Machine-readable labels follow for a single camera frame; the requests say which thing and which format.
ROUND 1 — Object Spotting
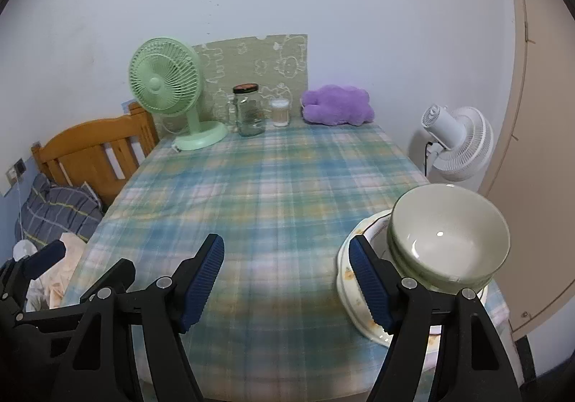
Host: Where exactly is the purple plush toy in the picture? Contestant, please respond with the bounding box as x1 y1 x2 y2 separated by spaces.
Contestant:
300 84 376 128

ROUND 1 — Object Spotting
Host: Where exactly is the glass jar with black lid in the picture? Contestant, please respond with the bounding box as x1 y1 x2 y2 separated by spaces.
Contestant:
227 83 265 137

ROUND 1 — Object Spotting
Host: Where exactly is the yellow floral white plate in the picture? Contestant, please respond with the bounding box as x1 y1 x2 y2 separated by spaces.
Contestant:
336 222 490 349

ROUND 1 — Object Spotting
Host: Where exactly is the cotton swab container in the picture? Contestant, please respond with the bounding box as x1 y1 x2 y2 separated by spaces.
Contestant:
270 99 290 128

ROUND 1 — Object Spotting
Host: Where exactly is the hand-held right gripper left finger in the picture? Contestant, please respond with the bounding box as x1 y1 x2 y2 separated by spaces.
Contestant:
53 234 225 402

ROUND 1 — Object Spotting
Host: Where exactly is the medium green floral bowl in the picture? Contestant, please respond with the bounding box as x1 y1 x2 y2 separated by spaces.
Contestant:
388 222 495 286
390 183 511 283

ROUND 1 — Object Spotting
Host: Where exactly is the green printed wall cloth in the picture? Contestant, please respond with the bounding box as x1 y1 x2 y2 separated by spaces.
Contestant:
192 34 309 126

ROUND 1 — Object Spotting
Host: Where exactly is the wooden chair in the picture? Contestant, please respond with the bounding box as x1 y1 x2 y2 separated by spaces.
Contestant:
31 102 160 207

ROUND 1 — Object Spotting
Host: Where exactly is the white cloth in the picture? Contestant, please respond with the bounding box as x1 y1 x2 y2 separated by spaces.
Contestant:
13 231 86 310

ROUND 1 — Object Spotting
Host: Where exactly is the beige door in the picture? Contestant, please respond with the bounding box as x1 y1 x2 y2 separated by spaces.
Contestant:
476 0 575 335

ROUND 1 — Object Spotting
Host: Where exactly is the white standing fan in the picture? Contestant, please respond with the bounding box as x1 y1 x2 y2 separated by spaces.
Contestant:
421 103 494 182

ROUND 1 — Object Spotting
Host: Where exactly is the red print scalloped plate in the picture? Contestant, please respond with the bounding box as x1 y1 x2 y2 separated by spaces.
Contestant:
349 210 396 270

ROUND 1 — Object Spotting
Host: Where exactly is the plaid tablecloth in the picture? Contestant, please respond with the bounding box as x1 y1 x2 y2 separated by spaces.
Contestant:
58 123 510 402

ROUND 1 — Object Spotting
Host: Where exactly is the blue plaid bedding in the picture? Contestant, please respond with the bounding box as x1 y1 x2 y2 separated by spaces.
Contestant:
15 173 105 245

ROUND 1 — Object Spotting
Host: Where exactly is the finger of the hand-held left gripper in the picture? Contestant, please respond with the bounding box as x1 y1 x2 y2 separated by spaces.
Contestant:
0 240 66 295
15 259 136 328

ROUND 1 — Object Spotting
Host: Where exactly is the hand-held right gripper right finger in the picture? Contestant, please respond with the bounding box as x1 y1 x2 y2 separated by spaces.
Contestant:
349 235 524 402

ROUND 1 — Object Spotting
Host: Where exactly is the green desk fan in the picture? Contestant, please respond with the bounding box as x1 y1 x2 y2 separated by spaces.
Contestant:
129 37 229 152

